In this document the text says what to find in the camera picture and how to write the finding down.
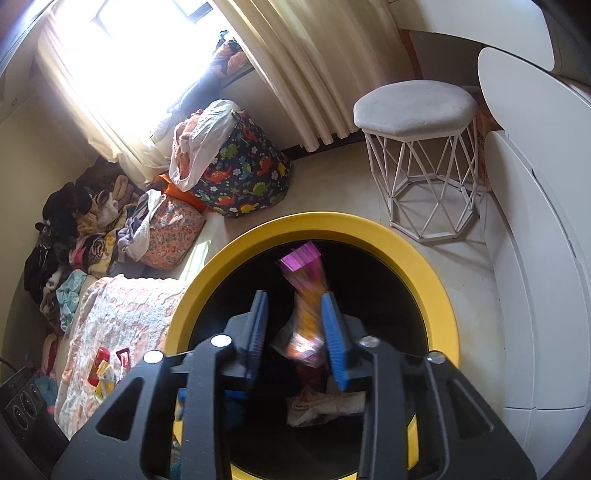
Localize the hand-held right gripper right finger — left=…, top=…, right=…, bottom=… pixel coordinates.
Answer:
left=321, top=292, right=539, bottom=480

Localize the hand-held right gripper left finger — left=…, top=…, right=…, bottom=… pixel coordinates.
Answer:
left=51, top=290, right=270, bottom=480

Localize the purple orange snack wrapper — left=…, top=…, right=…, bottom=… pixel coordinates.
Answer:
left=270, top=244, right=328, bottom=367

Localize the white printed plastic bag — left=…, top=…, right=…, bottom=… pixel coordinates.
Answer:
left=286, top=385, right=368, bottom=428

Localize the yellow rimmed black bin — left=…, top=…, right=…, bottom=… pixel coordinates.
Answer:
left=164, top=212, right=461, bottom=480

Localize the yellow wrapper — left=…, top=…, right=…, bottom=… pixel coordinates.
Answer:
left=95, top=364, right=116, bottom=402

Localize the red yellow snack packet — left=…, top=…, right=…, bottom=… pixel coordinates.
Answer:
left=90, top=348, right=114, bottom=388

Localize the light blue cloth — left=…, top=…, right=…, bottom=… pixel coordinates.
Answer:
left=55, top=269, right=88, bottom=330

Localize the peach white textured blanket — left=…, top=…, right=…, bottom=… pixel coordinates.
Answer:
left=55, top=274, right=190, bottom=439

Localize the peach floral fabric bag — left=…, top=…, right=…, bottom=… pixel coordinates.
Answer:
left=139, top=194, right=207, bottom=270

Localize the dinosaur print laundry bag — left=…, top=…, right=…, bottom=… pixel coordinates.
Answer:
left=189, top=111, right=291, bottom=219

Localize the pile of mixed clothes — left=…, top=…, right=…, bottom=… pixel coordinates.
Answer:
left=24, top=164, right=153, bottom=324

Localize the white bag of orange clothes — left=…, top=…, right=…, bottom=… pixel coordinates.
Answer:
left=168, top=99, right=241, bottom=192

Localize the white desk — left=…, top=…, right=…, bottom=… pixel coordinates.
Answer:
left=397, top=0, right=591, bottom=411

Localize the cream pleated curtain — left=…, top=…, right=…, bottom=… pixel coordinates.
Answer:
left=212, top=0, right=402, bottom=151

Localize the clothes heap on windowsill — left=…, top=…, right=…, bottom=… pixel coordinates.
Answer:
left=166, top=39, right=254, bottom=121

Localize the cream sheer curtain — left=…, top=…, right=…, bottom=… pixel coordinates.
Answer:
left=34, top=0, right=185, bottom=171

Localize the window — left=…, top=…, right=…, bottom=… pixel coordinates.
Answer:
left=90, top=0, right=222, bottom=93

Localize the white wire frame stool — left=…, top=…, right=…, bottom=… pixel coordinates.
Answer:
left=353, top=79, right=485, bottom=244

